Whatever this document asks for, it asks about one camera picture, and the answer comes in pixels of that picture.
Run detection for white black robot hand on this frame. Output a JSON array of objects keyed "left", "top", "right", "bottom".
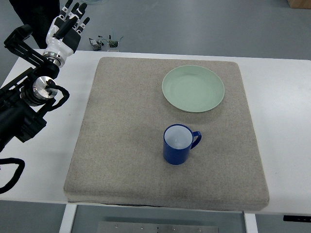
[{"left": 43, "top": 0, "right": 90, "bottom": 68}]

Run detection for blue mug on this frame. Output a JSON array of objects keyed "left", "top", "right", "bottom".
[{"left": 163, "top": 124, "right": 202, "bottom": 166}]

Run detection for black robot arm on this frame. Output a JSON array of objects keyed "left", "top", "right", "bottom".
[{"left": 0, "top": 25, "right": 69, "bottom": 149}]

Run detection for light green plate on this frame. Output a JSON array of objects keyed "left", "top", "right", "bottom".
[{"left": 162, "top": 65, "right": 225, "bottom": 113}]

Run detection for person's dark trouser legs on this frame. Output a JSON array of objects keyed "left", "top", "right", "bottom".
[{"left": 9, "top": 0, "right": 60, "bottom": 49}]

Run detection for grey felt mat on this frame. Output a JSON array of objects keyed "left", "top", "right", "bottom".
[{"left": 63, "top": 56, "right": 270, "bottom": 211}]

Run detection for cardboard box corner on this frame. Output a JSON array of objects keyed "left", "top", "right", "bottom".
[{"left": 287, "top": 0, "right": 311, "bottom": 9}]

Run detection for black table control panel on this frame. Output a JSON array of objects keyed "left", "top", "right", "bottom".
[{"left": 283, "top": 215, "right": 311, "bottom": 223}]

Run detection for small electronics with wires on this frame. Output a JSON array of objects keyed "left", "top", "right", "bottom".
[{"left": 89, "top": 35, "right": 123, "bottom": 51}]

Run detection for black cable loop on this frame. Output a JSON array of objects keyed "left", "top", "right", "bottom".
[{"left": 0, "top": 157, "right": 26, "bottom": 194}]

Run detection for metal base plate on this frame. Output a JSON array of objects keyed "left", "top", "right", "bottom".
[{"left": 97, "top": 221, "right": 219, "bottom": 233}]

